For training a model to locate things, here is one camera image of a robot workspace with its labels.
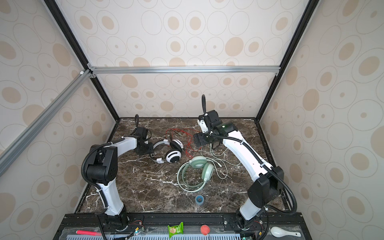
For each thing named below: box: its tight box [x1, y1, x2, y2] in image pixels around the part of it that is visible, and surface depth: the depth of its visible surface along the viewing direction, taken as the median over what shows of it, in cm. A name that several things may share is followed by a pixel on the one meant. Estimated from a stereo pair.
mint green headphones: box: [177, 155, 215, 193], surface depth 88 cm
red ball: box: [200, 224, 211, 236], surface depth 71 cm
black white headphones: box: [150, 139, 184, 164], surface depth 97 cm
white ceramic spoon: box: [270, 226, 302, 238], surface depth 72 cm
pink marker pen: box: [75, 230, 102, 236], surface depth 72 cm
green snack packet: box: [167, 221, 184, 239], surface depth 71 cm
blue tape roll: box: [195, 194, 205, 206], surface depth 82 cm
